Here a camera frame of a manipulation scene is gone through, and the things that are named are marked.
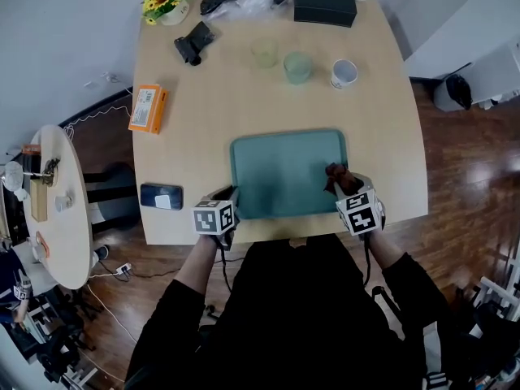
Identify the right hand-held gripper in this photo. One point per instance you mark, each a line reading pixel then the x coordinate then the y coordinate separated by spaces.
pixel 360 213

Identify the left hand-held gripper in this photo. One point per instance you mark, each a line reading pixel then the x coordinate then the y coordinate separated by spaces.
pixel 211 217

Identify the dark brown cloth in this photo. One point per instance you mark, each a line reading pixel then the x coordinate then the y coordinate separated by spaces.
pixel 340 179

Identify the teal plastic tray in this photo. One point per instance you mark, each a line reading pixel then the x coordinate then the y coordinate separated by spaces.
pixel 286 174

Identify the person's right forearm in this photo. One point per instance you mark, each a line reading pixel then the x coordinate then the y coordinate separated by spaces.
pixel 384 248

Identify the person's left forearm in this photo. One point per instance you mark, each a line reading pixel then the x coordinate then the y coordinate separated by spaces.
pixel 199 262

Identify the black smartphone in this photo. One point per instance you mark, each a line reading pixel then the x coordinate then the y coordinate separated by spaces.
pixel 161 196

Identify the white power strip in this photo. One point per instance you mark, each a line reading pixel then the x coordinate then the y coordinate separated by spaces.
pixel 124 268

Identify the black chair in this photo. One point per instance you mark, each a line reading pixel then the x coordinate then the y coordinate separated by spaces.
pixel 109 195

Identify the person's black clothed torso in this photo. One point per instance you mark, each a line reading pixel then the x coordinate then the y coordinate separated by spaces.
pixel 300 323

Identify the orange cardboard box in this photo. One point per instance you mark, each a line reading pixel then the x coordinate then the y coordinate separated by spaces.
pixel 148 109

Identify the white mug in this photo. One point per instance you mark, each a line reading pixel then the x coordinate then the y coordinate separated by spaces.
pixel 343 73

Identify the round wooden side table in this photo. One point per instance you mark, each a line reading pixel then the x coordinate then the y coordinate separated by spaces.
pixel 65 226

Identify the small clear cup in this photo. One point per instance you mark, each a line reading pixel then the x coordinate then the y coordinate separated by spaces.
pixel 63 202

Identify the grey bin with black bag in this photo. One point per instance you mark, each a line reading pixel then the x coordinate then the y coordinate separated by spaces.
pixel 453 92

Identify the green clear glass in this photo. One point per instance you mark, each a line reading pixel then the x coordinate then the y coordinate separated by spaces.
pixel 297 68

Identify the yellowish clear glass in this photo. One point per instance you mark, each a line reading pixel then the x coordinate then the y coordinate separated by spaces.
pixel 265 53

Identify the wooden block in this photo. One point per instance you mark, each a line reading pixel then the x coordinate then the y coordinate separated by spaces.
pixel 39 199

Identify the black crumpled glove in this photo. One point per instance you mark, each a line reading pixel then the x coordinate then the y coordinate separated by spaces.
pixel 195 43

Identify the white cabinet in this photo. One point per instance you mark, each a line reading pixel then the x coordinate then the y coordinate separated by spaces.
pixel 467 39

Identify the black rectangular box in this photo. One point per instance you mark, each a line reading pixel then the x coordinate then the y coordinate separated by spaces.
pixel 324 4

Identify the yellow sunflower pot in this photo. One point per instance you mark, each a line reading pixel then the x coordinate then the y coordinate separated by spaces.
pixel 166 2

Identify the clear plastic bag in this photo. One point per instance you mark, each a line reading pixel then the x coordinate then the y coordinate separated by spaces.
pixel 248 0

